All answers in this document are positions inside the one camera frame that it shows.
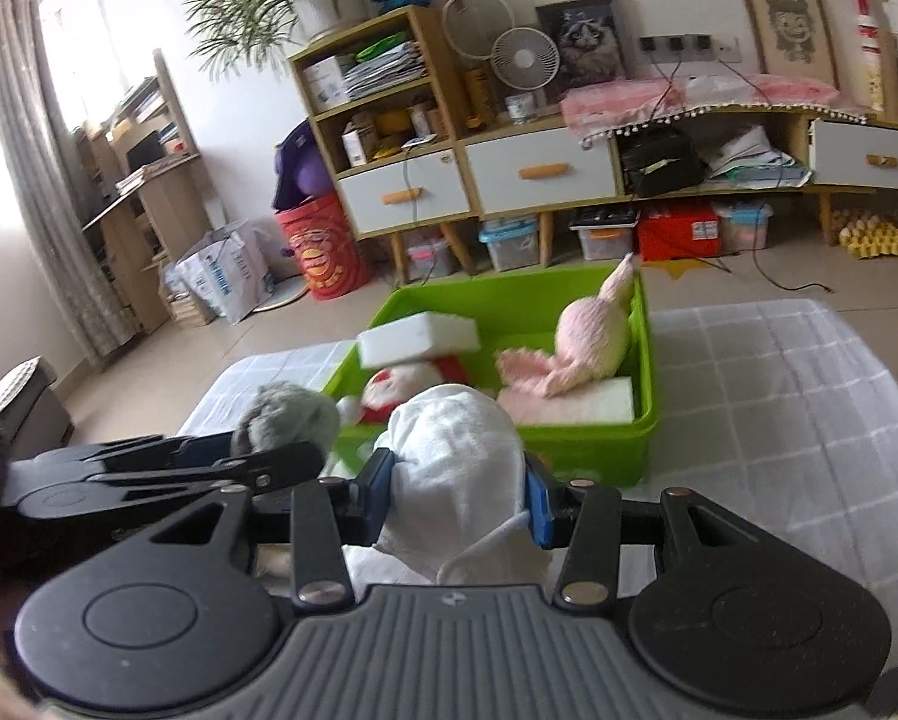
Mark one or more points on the grey plush toy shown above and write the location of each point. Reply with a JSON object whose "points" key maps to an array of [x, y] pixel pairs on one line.
{"points": [[284, 416]]}

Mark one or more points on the white paper bag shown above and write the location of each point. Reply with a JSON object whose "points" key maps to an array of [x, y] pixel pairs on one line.
{"points": [[220, 277]]}

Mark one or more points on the black bag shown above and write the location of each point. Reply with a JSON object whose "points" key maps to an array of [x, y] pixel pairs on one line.
{"points": [[659, 161]]}

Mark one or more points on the purple plush toy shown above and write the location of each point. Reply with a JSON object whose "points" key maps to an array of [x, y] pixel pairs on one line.
{"points": [[306, 165]]}

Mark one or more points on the grey curtain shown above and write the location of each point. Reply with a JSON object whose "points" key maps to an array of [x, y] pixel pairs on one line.
{"points": [[36, 165]]}

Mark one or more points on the wooden tv stand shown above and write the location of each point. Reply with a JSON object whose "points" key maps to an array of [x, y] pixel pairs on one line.
{"points": [[644, 165]]}

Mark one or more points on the clear box with blue lid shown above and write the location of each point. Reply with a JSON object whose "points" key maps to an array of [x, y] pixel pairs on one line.
{"points": [[510, 246]]}

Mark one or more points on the pink rabbit plush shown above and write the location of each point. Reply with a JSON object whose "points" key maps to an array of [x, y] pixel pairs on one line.
{"points": [[591, 337]]}

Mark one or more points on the clear box with black lid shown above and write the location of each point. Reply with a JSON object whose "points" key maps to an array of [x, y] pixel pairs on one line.
{"points": [[606, 238]]}

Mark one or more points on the grey checkered blanket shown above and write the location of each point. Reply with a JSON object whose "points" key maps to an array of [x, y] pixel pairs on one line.
{"points": [[756, 405]]}

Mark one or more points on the clear box with pink lid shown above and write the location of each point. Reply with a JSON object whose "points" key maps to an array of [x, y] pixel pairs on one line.
{"points": [[430, 259]]}

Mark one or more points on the white sponge block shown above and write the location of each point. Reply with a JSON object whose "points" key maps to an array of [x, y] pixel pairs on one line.
{"points": [[419, 337]]}

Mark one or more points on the pink sponge block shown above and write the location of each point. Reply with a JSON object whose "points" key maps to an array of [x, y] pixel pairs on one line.
{"points": [[569, 405]]}

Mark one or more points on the large white fan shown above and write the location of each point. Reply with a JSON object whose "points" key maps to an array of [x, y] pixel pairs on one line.
{"points": [[471, 19]]}

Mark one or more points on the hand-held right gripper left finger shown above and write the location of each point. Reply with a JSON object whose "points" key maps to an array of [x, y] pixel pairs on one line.
{"points": [[378, 491]]}

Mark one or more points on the clear storage box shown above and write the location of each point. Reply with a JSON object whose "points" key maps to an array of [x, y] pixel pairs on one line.
{"points": [[745, 229]]}

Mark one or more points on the pink tasselled cloth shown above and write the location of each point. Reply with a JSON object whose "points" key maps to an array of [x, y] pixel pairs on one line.
{"points": [[719, 97]]}

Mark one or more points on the red printed bucket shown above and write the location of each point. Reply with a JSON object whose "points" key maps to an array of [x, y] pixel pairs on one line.
{"points": [[321, 247]]}

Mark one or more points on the pile of white papers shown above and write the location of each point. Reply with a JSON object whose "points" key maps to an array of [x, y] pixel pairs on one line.
{"points": [[756, 157]]}

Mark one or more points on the grey stool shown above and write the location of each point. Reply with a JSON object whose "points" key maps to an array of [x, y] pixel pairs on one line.
{"points": [[32, 405]]}

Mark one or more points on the small white desk fan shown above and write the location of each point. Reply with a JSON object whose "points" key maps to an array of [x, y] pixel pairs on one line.
{"points": [[524, 56]]}

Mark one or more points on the santa plush with red hat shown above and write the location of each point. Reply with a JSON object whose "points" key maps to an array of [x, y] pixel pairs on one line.
{"points": [[389, 390]]}

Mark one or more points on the framed cartoon picture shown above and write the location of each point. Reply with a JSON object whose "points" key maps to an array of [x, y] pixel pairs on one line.
{"points": [[787, 30]]}

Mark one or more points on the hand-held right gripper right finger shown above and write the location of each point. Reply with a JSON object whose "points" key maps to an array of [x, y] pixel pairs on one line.
{"points": [[539, 506]]}

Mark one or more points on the wooden shelf cabinet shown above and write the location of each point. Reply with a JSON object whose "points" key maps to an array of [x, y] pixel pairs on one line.
{"points": [[434, 127]]}

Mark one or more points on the cat picture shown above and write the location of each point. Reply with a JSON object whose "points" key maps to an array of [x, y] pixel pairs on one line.
{"points": [[588, 41]]}

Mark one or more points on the white round floor base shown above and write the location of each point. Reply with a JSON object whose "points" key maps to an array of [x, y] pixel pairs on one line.
{"points": [[284, 298]]}

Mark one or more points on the wall power outlets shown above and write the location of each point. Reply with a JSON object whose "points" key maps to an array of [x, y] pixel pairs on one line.
{"points": [[689, 49]]}

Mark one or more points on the green plastic bin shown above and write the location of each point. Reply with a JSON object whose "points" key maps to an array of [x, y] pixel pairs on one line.
{"points": [[606, 457]]}

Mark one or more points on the red cardboard box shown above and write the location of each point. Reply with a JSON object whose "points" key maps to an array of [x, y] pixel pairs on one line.
{"points": [[678, 234]]}

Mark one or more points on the yellow egg tray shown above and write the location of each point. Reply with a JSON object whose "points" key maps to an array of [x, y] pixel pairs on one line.
{"points": [[880, 236]]}

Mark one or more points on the white carton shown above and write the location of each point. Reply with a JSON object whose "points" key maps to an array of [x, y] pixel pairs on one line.
{"points": [[357, 144]]}

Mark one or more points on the stack of papers on shelf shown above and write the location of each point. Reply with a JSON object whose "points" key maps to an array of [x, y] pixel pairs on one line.
{"points": [[385, 67]]}

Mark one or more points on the red hanging decoration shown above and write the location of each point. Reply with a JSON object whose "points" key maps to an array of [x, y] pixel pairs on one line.
{"points": [[862, 22]]}

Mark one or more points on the white cloth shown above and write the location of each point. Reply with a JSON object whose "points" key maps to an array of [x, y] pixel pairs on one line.
{"points": [[456, 465]]}

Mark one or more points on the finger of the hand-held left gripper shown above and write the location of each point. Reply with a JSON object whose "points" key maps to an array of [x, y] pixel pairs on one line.
{"points": [[269, 466], [201, 446]]}

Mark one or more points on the wooden desk with shelves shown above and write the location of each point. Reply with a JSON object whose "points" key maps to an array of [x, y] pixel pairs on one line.
{"points": [[156, 202]]}

